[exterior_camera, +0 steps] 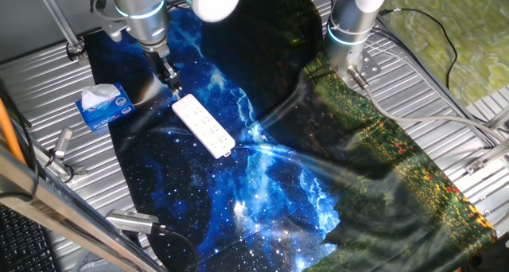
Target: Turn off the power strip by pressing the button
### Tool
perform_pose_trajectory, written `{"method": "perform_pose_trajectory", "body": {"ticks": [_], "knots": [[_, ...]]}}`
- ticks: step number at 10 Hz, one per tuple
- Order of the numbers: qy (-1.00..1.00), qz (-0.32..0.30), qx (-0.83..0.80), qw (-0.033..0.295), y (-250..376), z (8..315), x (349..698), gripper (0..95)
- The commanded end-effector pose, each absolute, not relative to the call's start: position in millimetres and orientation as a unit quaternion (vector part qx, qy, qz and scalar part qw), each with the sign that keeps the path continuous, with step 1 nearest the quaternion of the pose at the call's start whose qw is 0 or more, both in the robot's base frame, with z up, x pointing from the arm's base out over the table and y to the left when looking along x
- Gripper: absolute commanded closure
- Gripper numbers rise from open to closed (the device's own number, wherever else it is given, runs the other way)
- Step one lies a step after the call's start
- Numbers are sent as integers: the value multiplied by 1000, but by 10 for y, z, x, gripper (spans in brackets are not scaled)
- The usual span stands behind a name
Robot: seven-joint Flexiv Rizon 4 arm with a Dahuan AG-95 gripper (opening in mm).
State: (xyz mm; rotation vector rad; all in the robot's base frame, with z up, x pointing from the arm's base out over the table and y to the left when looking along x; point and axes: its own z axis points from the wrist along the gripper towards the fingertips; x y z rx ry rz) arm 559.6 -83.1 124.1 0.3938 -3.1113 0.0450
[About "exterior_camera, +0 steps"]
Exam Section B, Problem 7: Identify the green patterned floor mat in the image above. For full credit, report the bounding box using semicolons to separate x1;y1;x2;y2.
377;0;509;106

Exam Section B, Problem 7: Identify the black keyboard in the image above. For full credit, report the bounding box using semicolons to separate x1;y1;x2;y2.
0;204;60;272

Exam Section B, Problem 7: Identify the white power strip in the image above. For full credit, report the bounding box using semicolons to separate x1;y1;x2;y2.
171;93;236;159

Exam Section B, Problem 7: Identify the black camera cable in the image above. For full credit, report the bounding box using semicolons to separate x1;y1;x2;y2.
153;223;200;272

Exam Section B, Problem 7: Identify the black cable on frame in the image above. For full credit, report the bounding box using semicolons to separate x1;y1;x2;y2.
0;80;41;200

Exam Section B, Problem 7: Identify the thick grey robot cable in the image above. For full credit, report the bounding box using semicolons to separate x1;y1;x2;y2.
348;64;506;144

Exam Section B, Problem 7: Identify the small silver camera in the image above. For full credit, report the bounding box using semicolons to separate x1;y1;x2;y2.
51;127;75;161

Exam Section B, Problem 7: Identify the orange pole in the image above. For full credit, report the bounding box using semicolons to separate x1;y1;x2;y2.
0;96;27;165

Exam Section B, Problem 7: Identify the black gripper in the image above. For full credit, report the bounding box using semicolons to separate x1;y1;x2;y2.
143;48;184;99

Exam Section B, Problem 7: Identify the aluminium frame beam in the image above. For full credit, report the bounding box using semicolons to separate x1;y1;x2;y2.
0;144;168;272

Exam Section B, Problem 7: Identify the blue tissue box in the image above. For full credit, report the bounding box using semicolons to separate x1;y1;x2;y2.
75;83;136;132

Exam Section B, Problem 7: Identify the dark flower meadow cloth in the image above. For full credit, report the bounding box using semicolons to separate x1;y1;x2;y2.
200;0;498;272

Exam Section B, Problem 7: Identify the long black cable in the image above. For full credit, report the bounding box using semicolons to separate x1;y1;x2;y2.
379;7;459;91

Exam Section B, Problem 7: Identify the aluminium profile with bracket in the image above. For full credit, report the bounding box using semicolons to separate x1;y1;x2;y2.
464;104;509;176

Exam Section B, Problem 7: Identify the wide silver camera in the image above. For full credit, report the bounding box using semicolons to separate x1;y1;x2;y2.
105;208;161;235

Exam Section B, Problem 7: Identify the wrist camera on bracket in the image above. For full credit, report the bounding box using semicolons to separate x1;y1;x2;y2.
90;0;130;43

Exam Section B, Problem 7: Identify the metal base mounting plate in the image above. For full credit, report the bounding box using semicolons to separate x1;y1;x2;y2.
337;49;382;88

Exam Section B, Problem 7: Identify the blue galaxy print cloth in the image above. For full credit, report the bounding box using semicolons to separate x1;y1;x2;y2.
83;7;343;272

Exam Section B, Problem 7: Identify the white tissue sheet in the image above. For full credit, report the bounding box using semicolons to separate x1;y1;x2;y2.
80;84;121;110

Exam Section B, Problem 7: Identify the slanted metal pole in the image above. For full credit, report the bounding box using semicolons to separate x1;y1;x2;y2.
33;0;87;62

